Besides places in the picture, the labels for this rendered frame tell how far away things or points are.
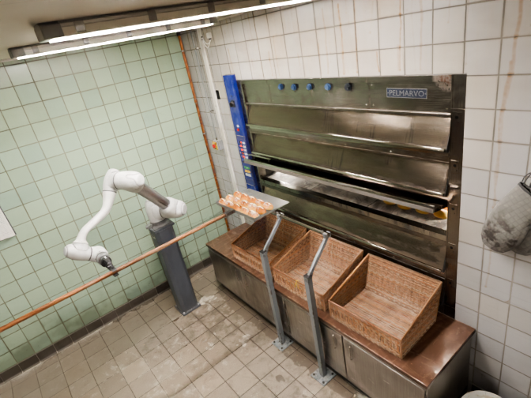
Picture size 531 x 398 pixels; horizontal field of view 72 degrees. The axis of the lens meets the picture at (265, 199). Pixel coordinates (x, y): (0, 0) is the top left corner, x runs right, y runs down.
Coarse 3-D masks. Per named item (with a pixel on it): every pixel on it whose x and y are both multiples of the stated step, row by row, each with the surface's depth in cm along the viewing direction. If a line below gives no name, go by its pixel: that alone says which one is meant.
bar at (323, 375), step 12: (288, 216) 274; (276, 228) 281; (312, 228) 253; (324, 240) 245; (264, 252) 277; (264, 264) 281; (312, 264) 244; (312, 288) 246; (276, 300) 298; (312, 300) 249; (276, 312) 301; (312, 312) 253; (276, 324) 309; (312, 324) 259; (324, 360) 275; (324, 372) 279; (324, 384) 274
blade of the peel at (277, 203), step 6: (240, 192) 331; (246, 192) 329; (252, 192) 326; (258, 192) 324; (258, 198) 312; (264, 198) 310; (270, 198) 307; (276, 198) 305; (276, 204) 296; (282, 204) 294; (270, 210) 288; (246, 216) 284; (258, 216) 278
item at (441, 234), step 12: (264, 180) 347; (276, 180) 341; (300, 192) 310; (312, 192) 303; (336, 204) 281; (348, 204) 273; (372, 216) 256; (384, 216) 248; (396, 216) 245; (408, 228) 236; (420, 228) 228; (432, 228) 226; (444, 240) 218
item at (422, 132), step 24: (264, 120) 309; (288, 120) 285; (312, 120) 266; (336, 120) 249; (360, 120) 233; (384, 120) 220; (408, 120) 208; (432, 120) 197; (384, 144) 219; (408, 144) 207; (432, 144) 198
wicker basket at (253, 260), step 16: (256, 224) 355; (272, 224) 356; (288, 224) 336; (240, 240) 346; (256, 240) 359; (272, 240) 359; (288, 240) 340; (304, 240) 322; (240, 256) 336; (256, 256) 340; (272, 256) 335; (272, 272) 313
